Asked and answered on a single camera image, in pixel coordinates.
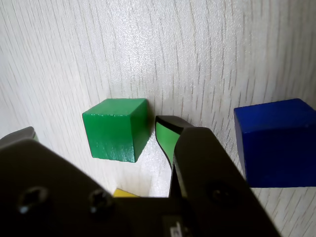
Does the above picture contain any green wooden cube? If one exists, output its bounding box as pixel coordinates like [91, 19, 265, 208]
[81, 98, 150, 164]

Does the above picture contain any yellow wooden cube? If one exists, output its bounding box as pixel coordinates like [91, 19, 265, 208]
[113, 188, 142, 198]

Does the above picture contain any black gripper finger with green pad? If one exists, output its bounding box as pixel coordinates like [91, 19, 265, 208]
[0, 126, 125, 237]
[155, 115, 282, 237]

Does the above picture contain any blue wooden cube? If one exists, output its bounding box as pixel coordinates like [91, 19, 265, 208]
[233, 98, 316, 189]

